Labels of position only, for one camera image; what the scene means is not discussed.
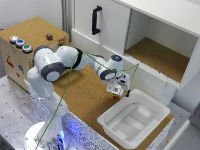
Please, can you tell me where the white cabinet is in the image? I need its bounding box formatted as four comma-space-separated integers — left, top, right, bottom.
70, 0, 200, 108

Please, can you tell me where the white plastic box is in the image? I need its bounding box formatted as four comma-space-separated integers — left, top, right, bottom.
96, 88, 172, 150

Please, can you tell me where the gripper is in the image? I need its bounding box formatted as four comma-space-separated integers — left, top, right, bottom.
106, 73, 131, 97

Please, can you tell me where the wooden drawer box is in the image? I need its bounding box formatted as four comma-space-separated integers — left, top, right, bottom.
0, 16, 71, 92

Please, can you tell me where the black door handle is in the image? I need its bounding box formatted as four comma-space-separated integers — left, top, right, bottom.
91, 5, 104, 36

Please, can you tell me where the blue button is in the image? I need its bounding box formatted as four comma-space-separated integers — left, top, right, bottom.
15, 38, 26, 49

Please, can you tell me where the red button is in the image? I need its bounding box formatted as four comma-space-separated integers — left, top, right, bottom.
9, 34, 19, 45

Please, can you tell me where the purple block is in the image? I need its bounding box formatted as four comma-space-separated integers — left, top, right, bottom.
46, 33, 54, 41

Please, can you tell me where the green button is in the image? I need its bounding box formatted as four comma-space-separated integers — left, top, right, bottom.
21, 43, 34, 54

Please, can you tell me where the white sliding door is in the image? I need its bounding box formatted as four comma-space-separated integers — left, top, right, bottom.
73, 0, 132, 56

